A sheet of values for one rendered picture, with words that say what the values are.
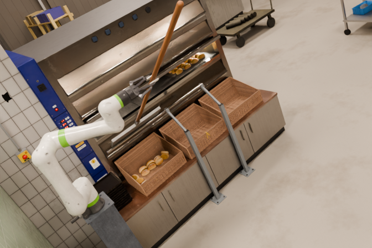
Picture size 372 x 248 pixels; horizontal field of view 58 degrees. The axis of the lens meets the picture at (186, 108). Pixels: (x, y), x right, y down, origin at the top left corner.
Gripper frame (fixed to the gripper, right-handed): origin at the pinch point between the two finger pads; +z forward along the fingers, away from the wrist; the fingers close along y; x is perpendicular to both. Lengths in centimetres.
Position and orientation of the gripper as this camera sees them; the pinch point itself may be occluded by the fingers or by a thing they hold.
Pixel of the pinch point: (152, 79)
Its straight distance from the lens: 216.3
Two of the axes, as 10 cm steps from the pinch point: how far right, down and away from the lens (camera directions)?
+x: 2.5, -3.3, -9.1
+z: 7.4, -5.4, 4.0
